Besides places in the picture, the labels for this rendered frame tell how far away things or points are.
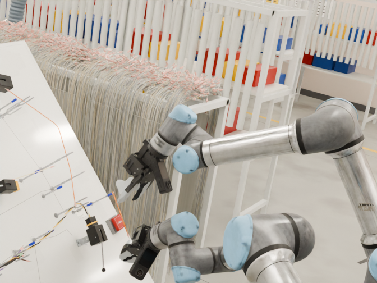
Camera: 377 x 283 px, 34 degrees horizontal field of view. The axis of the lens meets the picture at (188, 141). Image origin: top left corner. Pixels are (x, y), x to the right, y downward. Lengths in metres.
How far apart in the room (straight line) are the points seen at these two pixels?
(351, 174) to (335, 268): 3.02
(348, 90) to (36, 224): 8.47
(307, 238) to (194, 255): 0.42
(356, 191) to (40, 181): 0.99
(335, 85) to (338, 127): 8.56
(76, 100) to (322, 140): 1.50
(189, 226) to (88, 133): 1.18
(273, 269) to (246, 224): 0.11
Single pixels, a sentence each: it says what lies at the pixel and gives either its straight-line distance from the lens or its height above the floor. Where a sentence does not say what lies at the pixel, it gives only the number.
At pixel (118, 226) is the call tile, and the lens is 2.23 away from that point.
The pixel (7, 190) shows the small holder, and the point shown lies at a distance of 1.86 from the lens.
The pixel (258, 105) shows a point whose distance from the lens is 4.52.
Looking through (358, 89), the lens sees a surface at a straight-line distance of 10.07.
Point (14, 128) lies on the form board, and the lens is 2.09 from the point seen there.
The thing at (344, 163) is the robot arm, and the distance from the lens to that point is 1.75.
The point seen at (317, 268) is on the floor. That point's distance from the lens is 4.69.
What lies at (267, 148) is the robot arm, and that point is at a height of 1.61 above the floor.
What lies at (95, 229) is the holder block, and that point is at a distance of 2.04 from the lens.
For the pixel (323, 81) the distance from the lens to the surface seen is 10.24.
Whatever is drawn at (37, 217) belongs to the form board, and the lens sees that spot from 2.00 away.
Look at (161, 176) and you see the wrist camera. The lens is 1.89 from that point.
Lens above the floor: 2.09
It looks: 18 degrees down
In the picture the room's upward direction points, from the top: 9 degrees clockwise
